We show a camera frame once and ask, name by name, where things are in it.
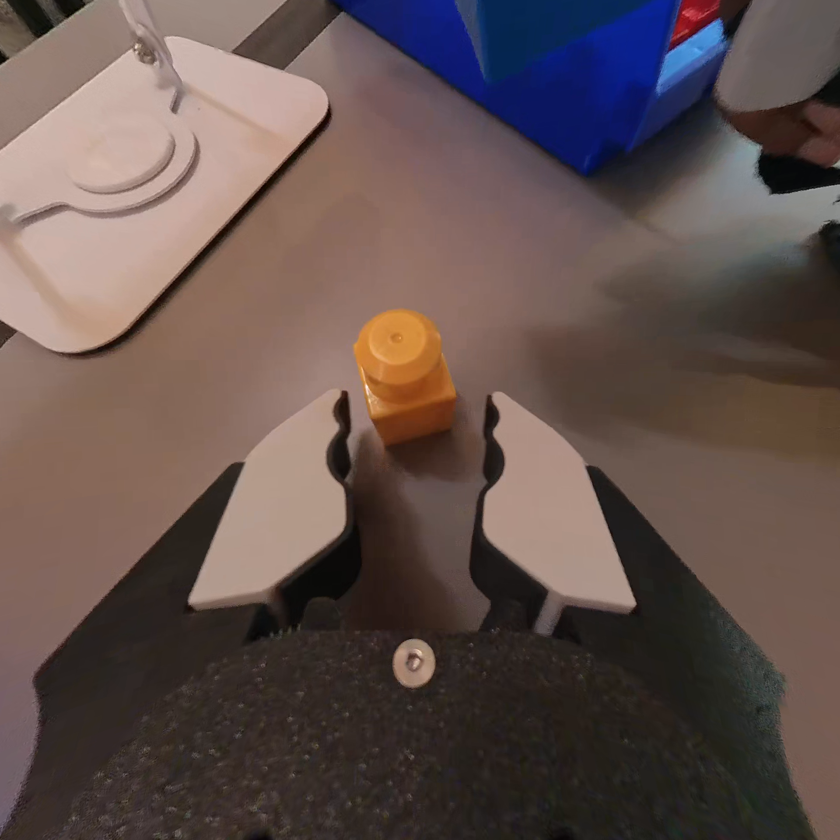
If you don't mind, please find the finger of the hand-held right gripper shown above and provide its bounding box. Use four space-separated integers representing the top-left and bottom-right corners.
714 0 840 116

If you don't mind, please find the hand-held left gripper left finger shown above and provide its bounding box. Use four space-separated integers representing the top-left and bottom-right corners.
188 389 362 641

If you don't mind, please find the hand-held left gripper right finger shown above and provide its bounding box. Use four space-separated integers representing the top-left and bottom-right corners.
469 392 637 636

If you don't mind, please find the red single-stud block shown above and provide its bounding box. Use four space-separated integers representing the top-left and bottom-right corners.
669 0 724 50

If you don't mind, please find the yellow two-stud block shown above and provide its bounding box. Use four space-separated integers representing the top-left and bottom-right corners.
353 308 458 447

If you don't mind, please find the blue plastic bin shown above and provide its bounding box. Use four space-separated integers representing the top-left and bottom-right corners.
331 0 729 177

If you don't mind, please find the person's right hand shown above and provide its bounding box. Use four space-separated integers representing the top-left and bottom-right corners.
722 88 840 168

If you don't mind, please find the white document stand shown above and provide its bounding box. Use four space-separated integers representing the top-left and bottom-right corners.
0 0 329 355

